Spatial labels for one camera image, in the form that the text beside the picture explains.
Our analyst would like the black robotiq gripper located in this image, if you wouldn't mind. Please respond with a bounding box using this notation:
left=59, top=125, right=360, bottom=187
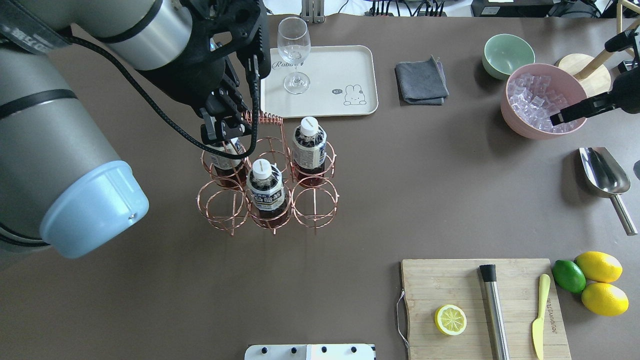
left=141, top=0, right=271, bottom=146

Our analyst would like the tea bottle carried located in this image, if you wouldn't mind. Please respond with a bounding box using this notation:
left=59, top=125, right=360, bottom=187
left=208, top=137, right=248, bottom=188

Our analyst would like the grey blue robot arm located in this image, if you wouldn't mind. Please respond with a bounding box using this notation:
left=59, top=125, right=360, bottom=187
left=0, top=0, right=271, bottom=259

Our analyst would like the tea bottle lower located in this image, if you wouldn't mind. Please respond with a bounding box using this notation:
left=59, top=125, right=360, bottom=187
left=247, top=158, right=290, bottom=229

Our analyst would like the tea bottle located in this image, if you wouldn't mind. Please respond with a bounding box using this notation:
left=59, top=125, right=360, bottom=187
left=292, top=116, right=327, bottom=187
left=247, top=158, right=290, bottom=229

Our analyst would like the tea bottle upper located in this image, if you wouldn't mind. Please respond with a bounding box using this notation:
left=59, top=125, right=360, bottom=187
left=292, top=116, right=327, bottom=187

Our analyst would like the clear wine glass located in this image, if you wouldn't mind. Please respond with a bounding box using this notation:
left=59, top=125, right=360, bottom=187
left=277, top=16, right=311, bottom=95

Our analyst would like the cream rabbit tray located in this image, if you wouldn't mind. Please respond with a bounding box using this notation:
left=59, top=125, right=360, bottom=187
left=260, top=45, right=378, bottom=119

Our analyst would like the grey folded cloth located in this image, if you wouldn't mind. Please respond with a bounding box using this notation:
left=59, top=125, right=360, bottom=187
left=394, top=55, right=450, bottom=106

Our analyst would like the bamboo cutting board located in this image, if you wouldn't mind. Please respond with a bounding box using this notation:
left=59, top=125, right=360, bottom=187
left=401, top=259, right=552, bottom=360

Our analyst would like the green empty bowl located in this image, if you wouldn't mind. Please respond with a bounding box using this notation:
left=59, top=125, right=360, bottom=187
left=482, top=33, right=536, bottom=80

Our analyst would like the half lemon slice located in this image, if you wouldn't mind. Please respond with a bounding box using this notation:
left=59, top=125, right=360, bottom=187
left=434, top=304, right=467, bottom=337

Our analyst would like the pink bowl of ice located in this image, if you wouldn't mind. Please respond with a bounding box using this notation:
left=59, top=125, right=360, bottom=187
left=500, top=63, right=586, bottom=140

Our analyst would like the steel muddler black tip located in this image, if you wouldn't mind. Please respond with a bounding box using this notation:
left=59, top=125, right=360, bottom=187
left=478, top=264, right=511, bottom=360

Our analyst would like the yellow plastic knife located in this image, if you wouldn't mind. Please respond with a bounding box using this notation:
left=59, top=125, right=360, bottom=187
left=531, top=273, right=551, bottom=360

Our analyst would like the green lime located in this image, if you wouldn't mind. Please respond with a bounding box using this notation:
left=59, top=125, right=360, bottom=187
left=551, top=259, right=586, bottom=294

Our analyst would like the steel ice scoop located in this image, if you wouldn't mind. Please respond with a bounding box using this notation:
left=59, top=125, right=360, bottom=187
left=578, top=146, right=639, bottom=236

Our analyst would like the upper yellow lemon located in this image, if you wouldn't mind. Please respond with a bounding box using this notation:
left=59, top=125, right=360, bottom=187
left=574, top=251, right=623, bottom=283

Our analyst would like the yellow lemon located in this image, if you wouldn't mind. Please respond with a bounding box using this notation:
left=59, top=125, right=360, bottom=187
left=574, top=251, right=623, bottom=283
left=581, top=282, right=629, bottom=317

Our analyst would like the lower yellow lemon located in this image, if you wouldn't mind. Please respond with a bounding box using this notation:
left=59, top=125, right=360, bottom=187
left=581, top=282, right=629, bottom=317

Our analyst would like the copper wire bottle basket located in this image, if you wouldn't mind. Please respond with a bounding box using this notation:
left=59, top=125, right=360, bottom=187
left=196, top=112, right=339, bottom=235

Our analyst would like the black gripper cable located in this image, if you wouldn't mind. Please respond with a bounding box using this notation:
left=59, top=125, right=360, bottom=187
left=60, top=35, right=262, bottom=161

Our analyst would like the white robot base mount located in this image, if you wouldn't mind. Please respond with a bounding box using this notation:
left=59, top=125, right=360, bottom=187
left=244, top=342, right=377, bottom=360

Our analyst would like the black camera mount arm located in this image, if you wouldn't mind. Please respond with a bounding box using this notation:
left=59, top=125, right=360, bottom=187
left=550, top=26, right=640, bottom=126

